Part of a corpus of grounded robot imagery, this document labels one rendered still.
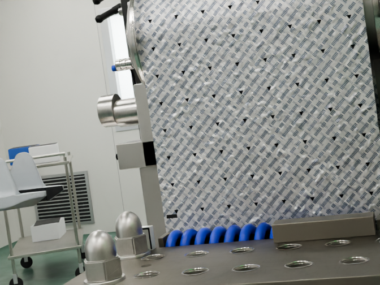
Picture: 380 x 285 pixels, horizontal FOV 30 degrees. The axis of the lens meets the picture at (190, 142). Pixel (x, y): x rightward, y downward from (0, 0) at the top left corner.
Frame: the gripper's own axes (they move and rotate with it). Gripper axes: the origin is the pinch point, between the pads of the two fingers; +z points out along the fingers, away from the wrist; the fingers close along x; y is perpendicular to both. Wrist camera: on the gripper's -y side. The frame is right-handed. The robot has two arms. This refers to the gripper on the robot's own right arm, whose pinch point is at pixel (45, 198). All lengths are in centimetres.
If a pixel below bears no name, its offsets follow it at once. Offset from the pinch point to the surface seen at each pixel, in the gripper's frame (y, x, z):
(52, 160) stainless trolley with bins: -19, 408, -212
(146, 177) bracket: 0.3, 7.8, 9.6
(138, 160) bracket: 2.5, 7.0, 9.3
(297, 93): 8.0, -0.3, 30.0
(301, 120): 5.2, -0.3, 30.1
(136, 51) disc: 14.7, -1.2, 13.9
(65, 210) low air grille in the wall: -77, 555, -283
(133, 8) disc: 19.3, -0.5, 14.0
